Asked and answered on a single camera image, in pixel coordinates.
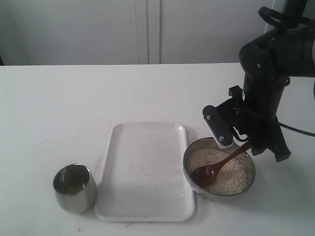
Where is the dark brown wooden spoon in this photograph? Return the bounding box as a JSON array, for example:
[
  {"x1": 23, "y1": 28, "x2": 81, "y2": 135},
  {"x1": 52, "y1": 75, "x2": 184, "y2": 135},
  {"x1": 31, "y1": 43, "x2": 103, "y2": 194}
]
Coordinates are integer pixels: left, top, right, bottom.
[{"x1": 190, "y1": 141, "x2": 252, "y2": 187}]

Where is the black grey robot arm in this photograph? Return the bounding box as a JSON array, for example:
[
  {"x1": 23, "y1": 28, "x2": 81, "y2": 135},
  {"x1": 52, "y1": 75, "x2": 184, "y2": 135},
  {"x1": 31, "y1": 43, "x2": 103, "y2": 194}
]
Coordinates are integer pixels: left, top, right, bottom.
[{"x1": 202, "y1": 0, "x2": 315, "y2": 162}]

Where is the white cabinet with doors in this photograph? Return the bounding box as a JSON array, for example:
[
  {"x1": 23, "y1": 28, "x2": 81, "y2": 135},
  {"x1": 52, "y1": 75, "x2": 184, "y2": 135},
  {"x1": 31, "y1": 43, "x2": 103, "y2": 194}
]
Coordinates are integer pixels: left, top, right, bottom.
[{"x1": 0, "y1": 0, "x2": 285, "y2": 65}]

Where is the steel bowl of rice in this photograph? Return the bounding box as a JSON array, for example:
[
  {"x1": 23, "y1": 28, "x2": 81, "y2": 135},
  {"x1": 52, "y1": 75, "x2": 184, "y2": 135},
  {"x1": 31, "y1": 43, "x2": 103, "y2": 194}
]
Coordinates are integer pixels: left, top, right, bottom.
[{"x1": 183, "y1": 138, "x2": 255, "y2": 201}]

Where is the white rectangular plastic tray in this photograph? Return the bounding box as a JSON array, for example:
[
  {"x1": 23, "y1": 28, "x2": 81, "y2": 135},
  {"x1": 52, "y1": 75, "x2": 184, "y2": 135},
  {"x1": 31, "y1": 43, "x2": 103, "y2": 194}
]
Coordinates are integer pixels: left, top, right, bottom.
[{"x1": 94, "y1": 122, "x2": 195, "y2": 222}]

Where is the small stainless steel cup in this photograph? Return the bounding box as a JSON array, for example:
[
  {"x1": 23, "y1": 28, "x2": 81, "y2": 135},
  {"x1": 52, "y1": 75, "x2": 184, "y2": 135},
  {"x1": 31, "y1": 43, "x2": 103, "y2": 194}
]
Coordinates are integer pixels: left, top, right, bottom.
[{"x1": 53, "y1": 164, "x2": 98, "y2": 214}]

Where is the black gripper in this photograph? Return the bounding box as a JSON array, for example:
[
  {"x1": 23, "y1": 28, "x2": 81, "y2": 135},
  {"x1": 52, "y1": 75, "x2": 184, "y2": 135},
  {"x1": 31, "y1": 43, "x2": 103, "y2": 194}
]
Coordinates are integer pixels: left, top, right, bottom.
[{"x1": 202, "y1": 86, "x2": 291, "y2": 162}]

